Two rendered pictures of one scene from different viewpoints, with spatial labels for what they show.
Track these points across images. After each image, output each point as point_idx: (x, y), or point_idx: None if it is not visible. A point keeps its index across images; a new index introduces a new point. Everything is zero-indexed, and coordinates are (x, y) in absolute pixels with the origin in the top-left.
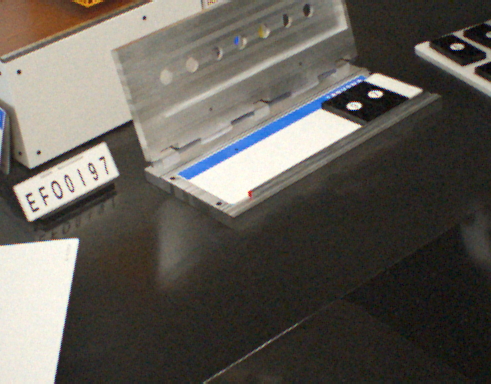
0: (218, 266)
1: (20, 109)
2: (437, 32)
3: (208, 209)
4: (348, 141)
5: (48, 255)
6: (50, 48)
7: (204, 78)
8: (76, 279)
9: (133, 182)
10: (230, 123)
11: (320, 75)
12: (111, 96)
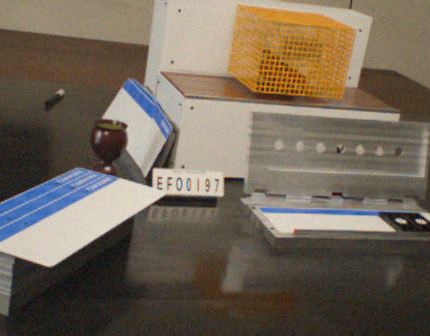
0: (248, 257)
1: (183, 132)
2: None
3: (264, 230)
4: (382, 235)
5: (144, 191)
6: (218, 103)
7: (305, 159)
8: (158, 228)
9: (230, 204)
10: (310, 197)
11: (391, 200)
12: (245, 155)
